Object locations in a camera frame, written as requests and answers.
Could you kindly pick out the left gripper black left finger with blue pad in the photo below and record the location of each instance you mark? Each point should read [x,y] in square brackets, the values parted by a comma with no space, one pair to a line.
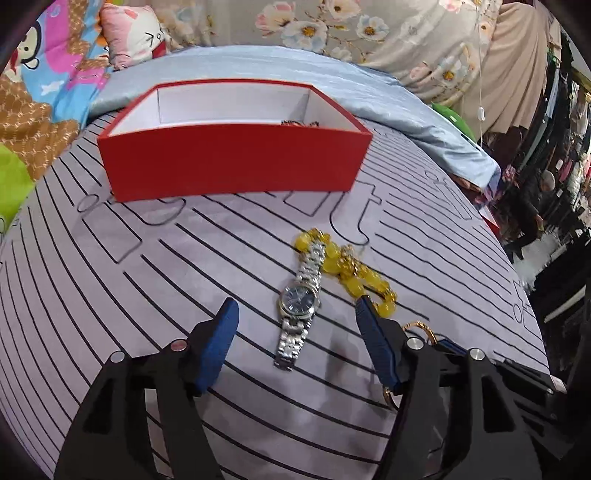
[109,436]

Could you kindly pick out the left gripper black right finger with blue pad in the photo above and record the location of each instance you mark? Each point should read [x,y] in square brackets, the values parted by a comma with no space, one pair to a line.
[410,368]

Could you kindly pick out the silver metal wristwatch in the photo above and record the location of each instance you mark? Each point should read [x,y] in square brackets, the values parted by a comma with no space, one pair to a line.
[298,303]

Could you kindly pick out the grey striped bed sheet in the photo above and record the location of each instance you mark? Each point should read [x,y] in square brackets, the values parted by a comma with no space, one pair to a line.
[83,276]

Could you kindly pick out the person in background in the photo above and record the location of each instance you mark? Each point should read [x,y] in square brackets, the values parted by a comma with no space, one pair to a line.
[525,207]

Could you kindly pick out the green plastic object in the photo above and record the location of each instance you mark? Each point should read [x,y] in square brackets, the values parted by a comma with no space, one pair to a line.
[453,117]

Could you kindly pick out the light blue pillow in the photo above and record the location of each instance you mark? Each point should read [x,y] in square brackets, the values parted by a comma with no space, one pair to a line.
[366,93]

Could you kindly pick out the beige curtain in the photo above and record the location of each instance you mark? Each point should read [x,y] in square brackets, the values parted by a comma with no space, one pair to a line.
[514,70]

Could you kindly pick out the red cardboard box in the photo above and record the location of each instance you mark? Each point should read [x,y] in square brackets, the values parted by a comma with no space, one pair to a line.
[227,136]

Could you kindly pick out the grey floral quilt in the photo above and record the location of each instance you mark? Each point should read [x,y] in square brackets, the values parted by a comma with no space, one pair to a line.
[434,48]

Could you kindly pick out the colourful cartoon monkey quilt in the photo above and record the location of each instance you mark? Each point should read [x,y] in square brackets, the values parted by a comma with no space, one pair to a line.
[53,75]

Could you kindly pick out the pink cartoon pillow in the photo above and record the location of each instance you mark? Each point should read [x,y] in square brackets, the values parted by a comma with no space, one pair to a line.
[133,34]

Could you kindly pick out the white hanging cord switch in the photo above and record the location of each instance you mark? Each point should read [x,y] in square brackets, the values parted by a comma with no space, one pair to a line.
[481,114]

